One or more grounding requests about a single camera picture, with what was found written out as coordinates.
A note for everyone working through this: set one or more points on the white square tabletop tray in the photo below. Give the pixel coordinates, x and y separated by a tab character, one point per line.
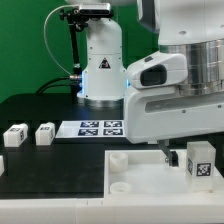
142	172

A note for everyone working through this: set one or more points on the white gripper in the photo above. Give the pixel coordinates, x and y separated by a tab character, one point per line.
157	114

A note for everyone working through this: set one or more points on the white L-shaped fence wall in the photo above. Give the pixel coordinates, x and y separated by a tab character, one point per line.
20	204

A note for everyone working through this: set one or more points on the black camera on stand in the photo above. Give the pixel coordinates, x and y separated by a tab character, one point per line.
95	10

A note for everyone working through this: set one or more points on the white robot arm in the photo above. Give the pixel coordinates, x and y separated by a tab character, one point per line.
177	91

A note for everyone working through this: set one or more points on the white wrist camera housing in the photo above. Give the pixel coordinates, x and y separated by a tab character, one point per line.
158	70

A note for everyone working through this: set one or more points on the white part at left edge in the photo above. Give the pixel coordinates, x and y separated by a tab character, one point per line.
1	165

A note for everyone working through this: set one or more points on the white marker sheet plate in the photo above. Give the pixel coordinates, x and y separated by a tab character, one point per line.
91	129

